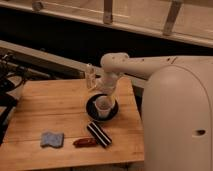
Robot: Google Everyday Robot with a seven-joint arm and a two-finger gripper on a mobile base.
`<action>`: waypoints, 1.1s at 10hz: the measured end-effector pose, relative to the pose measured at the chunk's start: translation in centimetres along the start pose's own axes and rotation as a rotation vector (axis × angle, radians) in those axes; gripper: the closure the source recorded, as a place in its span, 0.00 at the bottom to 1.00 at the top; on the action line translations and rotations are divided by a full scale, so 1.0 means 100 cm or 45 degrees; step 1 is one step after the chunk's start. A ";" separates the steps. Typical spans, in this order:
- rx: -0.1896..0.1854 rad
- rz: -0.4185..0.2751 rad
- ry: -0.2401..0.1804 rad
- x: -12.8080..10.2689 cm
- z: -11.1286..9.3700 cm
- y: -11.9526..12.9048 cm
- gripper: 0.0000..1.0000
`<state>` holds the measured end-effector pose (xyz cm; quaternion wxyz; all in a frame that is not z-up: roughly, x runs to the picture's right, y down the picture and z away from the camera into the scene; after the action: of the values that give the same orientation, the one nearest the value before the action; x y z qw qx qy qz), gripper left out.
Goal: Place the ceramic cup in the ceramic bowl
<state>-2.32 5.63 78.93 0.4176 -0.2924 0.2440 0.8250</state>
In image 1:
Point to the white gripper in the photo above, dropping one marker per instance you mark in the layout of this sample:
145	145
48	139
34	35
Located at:
107	82

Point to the white ceramic cup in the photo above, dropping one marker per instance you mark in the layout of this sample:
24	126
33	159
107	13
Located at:
103	106

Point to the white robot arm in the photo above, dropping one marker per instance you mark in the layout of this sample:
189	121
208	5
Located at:
177	108

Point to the dark ceramic bowl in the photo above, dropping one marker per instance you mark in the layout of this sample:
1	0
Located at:
93	113

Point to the clear plastic bottle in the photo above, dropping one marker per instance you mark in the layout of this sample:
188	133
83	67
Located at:
90	76

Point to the black white striped box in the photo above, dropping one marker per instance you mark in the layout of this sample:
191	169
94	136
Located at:
97	132

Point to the red brown snack bar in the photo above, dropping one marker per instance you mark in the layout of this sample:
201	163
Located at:
85	142

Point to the wooden table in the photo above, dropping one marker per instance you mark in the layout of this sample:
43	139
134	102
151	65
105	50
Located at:
59	106

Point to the blue sponge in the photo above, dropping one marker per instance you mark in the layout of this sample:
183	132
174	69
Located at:
54	140

